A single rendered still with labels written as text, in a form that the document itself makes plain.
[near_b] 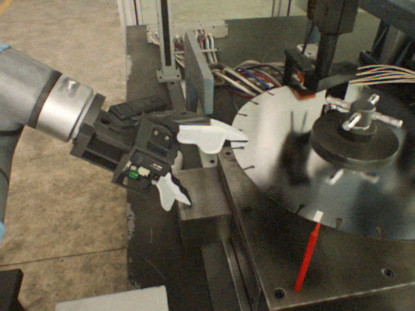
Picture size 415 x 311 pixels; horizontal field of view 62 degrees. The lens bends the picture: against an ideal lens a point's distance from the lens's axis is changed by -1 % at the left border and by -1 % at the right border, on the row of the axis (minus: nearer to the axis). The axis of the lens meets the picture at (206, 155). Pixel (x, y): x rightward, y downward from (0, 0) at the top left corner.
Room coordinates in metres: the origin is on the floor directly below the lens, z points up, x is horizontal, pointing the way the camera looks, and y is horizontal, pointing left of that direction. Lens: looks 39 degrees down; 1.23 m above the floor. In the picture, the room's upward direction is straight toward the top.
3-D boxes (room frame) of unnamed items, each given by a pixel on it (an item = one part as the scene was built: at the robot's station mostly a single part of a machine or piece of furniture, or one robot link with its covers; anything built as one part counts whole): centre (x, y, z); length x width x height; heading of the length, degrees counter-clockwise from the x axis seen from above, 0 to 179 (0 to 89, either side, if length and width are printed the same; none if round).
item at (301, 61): (0.57, -0.16, 0.95); 0.10 x 0.03 x 0.07; 10
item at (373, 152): (0.37, -0.20, 0.96); 0.11 x 0.11 x 0.03
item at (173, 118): (0.38, 0.04, 0.97); 0.09 x 0.02 x 0.05; 89
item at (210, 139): (0.36, -0.01, 0.96); 0.09 x 0.06 x 0.03; 89
